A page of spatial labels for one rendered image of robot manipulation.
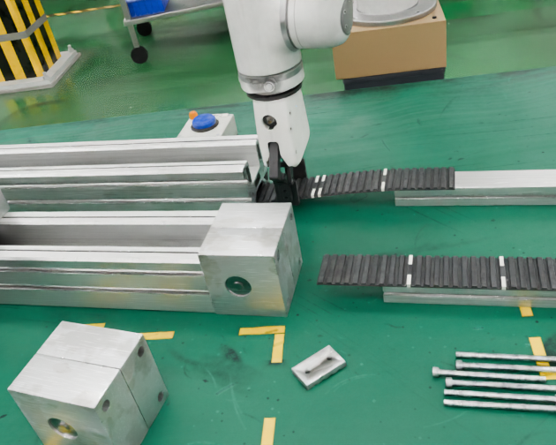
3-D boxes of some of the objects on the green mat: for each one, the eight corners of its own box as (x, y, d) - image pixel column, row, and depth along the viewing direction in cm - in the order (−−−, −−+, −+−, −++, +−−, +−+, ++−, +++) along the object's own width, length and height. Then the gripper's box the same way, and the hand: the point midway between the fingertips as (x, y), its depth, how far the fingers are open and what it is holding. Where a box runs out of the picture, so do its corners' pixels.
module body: (269, 181, 98) (259, 133, 93) (253, 219, 90) (242, 169, 85) (-130, 188, 119) (-155, 150, 114) (-170, 220, 112) (-199, 181, 107)
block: (179, 376, 69) (154, 315, 63) (127, 469, 60) (93, 408, 55) (104, 362, 72) (74, 304, 67) (45, 448, 64) (6, 389, 58)
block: (306, 249, 82) (295, 191, 77) (287, 317, 73) (273, 255, 67) (242, 248, 85) (227, 192, 79) (215, 314, 75) (196, 254, 70)
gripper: (260, 54, 89) (281, 162, 99) (227, 110, 76) (255, 228, 86) (311, 49, 86) (327, 161, 97) (286, 108, 73) (307, 228, 84)
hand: (291, 182), depth 91 cm, fingers open, 5 cm apart
